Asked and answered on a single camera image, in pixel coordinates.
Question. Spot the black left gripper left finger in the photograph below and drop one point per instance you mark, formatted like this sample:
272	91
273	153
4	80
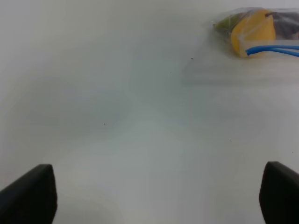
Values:
31	199

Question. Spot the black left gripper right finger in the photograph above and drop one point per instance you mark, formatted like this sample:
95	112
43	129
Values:
279	194

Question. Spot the clear zip file bag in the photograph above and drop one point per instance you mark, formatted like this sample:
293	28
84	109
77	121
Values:
225	25

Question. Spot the yellow pear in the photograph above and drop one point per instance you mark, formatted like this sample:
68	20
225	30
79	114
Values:
253	30

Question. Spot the dark purple eggplant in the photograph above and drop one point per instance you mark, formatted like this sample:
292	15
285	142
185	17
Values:
286	25

